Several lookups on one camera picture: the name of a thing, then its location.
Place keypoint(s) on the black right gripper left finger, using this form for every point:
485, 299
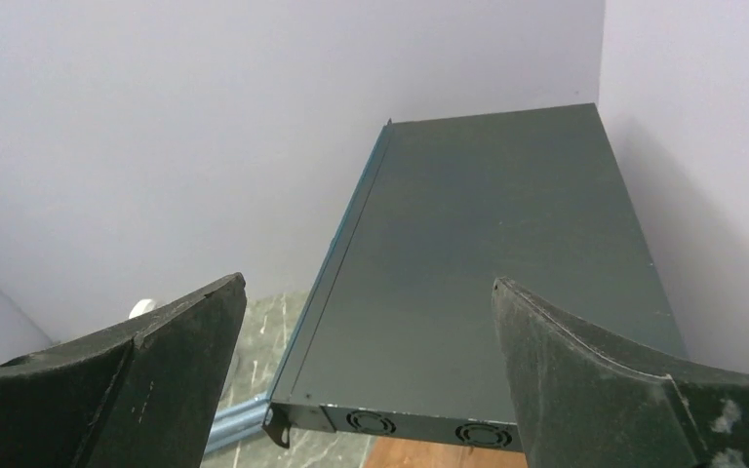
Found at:
142, 393

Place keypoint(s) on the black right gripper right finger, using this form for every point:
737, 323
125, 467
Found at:
584, 396

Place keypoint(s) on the light blue music stand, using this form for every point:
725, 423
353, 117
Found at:
236, 423

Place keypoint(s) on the white metronome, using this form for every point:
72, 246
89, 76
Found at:
144, 306

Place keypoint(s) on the dark green metal rack unit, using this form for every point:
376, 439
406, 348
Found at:
397, 337

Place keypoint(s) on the wooden board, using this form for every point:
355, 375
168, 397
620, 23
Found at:
401, 453

